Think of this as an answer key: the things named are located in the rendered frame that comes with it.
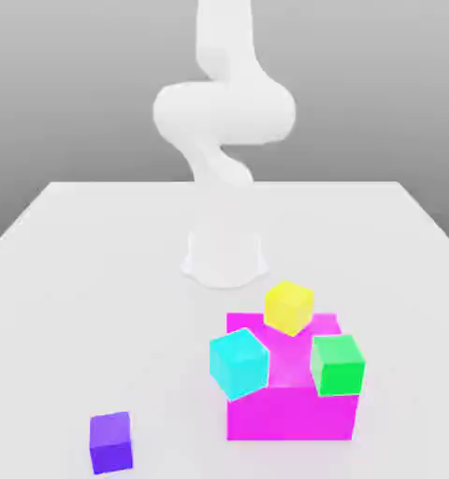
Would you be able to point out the large magenta box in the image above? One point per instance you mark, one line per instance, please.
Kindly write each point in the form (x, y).
(292, 415)

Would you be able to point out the small green cube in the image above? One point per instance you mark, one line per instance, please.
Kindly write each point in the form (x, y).
(338, 366)

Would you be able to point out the small purple cube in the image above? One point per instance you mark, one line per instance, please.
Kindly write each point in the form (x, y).
(110, 443)

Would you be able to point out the small cyan cube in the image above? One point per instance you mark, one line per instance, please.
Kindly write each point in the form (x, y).
(239, 365)

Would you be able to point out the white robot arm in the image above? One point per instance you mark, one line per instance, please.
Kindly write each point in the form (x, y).
(224, 112)

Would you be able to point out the small yellow cube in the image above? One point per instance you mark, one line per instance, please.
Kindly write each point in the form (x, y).
(289, 308)

